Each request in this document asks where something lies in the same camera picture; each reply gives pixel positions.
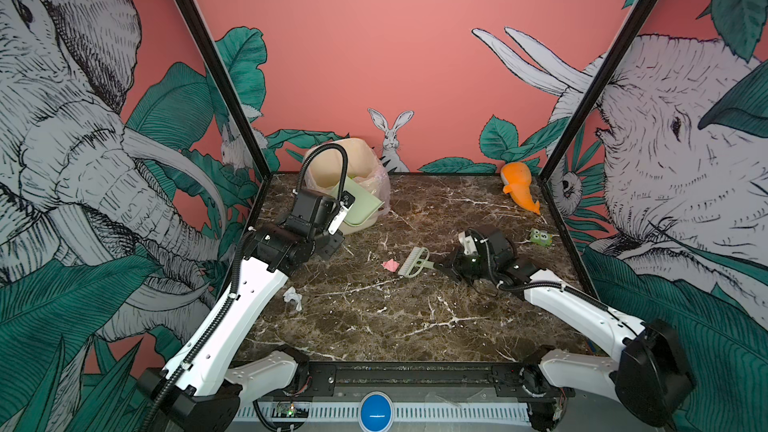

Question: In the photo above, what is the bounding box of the small green frog toy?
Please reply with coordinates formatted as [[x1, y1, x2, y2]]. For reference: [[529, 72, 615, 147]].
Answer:
[[528, 228, 554, 247]]

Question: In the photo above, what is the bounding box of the white slotted cable duct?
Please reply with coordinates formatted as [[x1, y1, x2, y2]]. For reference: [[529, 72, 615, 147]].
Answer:
[[259, 401, 531, 426]]

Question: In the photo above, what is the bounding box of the right black frame post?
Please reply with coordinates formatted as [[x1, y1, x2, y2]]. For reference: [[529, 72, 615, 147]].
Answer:
[[539, 0, 658, 184]]

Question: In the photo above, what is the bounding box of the pink paper scrap left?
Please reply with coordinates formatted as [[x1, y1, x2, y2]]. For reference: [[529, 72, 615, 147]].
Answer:
[[382, 259, 400, 273]]

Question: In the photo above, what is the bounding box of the orange carrot plush toy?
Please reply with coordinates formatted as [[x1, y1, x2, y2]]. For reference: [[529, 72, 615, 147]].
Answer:
[[500, 162, 540, 215]]

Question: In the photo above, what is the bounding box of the pale green dustpan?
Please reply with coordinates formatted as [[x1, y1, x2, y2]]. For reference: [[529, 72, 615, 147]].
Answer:
[[340, 177, 384, 235]]

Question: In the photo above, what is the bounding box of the blue round button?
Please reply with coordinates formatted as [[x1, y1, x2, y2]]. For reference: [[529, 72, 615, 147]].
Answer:
[[358, 391, 395, 432]]

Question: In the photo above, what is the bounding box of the black front mounting rail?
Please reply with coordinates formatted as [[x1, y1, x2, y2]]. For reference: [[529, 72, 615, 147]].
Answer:
[[239, 361, 607, 400]]

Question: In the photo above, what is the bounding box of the white crumpled paper scrap left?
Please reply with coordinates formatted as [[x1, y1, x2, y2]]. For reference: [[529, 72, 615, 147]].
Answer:
[[283, 287, 303, 312]]

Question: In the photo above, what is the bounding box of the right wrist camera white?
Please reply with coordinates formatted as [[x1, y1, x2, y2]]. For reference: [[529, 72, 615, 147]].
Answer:
[[458, 229, 478, 256]]

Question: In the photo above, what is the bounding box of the left black frame post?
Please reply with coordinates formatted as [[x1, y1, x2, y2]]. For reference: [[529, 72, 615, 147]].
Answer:
[[174, 0, 272, 181]]

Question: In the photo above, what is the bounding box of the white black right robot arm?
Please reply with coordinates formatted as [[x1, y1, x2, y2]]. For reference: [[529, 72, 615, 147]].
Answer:
[[435, 226, 696, 427]]

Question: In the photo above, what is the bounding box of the black frame post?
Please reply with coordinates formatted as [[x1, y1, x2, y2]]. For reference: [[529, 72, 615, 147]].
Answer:
[[174, 0, 272, 181], [539, 0, 658, 184]]

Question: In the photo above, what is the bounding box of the pale green hand brush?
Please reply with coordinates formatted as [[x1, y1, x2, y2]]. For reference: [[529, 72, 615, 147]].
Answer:
[[397, 247, 435, 278]]

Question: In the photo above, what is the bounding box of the cream plastic trash bin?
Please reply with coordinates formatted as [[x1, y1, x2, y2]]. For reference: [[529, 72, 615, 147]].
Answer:
[[303, 138, 391, 221]]

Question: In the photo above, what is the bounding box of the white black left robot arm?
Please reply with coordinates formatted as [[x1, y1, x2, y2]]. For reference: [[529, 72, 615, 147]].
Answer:
[[138, 190, 356, 431]]

